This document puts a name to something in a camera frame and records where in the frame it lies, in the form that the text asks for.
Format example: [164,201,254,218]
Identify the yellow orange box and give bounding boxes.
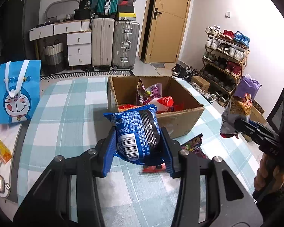
[0,139,12,163]

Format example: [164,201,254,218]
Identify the small cardboard box by rack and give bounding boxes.
[192,76,210,93]

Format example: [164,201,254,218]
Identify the wooden door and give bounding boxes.
[139,0,191,64]

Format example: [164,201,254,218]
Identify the round desk mirror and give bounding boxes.
[44,0,79,21]

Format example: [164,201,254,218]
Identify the white red noodle snack bag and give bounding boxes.
[118,104,138,112]

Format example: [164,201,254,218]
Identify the silver purple snack bag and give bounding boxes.
[220,93,252,138]

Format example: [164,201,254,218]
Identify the black bag on desk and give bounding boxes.
[79,0,93,10]

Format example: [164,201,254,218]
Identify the silver suitcase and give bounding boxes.
[112,21,140,69]

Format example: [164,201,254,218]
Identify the right hand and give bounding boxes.
[254,154,284,193]

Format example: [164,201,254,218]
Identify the woven laundry basket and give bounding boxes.
[43,40,65,74]

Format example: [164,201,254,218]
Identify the white drawer desk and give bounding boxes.
[29,19,92,67]

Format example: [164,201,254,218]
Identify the blue Doraemon tote bag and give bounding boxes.
[0,59,41,124]

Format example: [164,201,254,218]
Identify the small red candy packet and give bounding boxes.
[143,163,166,173]

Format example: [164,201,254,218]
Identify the black refrigerator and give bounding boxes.
[0,0,41,65]

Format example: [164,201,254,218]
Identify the wooden shoe rack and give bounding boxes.
[200,25,250,107]

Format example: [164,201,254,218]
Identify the red chips bag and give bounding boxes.
[169,103,184,112]

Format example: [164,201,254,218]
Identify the beige suitcase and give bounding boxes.
[91,18,115,67]

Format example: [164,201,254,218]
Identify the stacked shoe boxes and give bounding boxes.
[116,0,136,21]

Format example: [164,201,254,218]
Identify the white earbuds case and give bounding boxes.
[0,175,11,194]

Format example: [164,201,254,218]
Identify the brown cardboard box on floor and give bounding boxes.
[250,100,267,125]

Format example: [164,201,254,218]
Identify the red white snack packet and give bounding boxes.
[154,96,174,112]

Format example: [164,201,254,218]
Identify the brown SF cardboard box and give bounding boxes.
[108,76,205,138]

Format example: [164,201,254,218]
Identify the purple grape candy bag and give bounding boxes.
[182,133,208,159]

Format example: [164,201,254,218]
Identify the blue cookie packet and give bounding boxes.
[104,104,162,166]

